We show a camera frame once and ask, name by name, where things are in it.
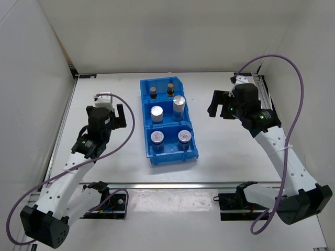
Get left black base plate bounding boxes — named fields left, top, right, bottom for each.
left=82, top=181, right=129, bottom=220

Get white-lid spice jar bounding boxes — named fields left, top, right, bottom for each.
left=150, top=131, right=164, bottom=152
left=177, top=130, right=192, bottom=151

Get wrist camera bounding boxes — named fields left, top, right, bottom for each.
left=228, top=75, right=249, bottom=97
left=94, top=91, right=114, bottom=111

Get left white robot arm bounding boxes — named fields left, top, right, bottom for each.
left=20, top=104, right=126, bottom=249

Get silver-lid shaker can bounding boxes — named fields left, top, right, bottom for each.
left=150, top=106, right=163, bottom=123
left=172, top=95, right=186, bottom=121

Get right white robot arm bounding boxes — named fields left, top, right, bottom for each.
left=207, top=83, right=332, bottom=225

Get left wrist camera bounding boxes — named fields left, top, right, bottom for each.
left=94, top=91, right=114, bottom=111

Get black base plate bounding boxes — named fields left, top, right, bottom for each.
left=82, top=181, right=129, bottom=220
left=213, top=181, right=266, bottom=221

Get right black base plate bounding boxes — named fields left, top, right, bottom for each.
left=213, top=181, right=266, bottom=221

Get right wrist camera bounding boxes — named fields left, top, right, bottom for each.
left=228, top=75, right=249, bottom=97

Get aluminium frame rail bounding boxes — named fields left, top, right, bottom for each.
left=13, top=62, right=328, bottom=251

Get blue three-compartment bin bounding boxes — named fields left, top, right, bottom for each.
left=140, top=76, right=199, bottom=165

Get small brown yellow bottle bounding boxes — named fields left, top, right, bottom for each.
left=150, top=87, right=158, bottom=99
left=166, top=83, right=174, bottom=97

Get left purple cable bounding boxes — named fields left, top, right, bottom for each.
left=6, top=94, right=136, bottom=246

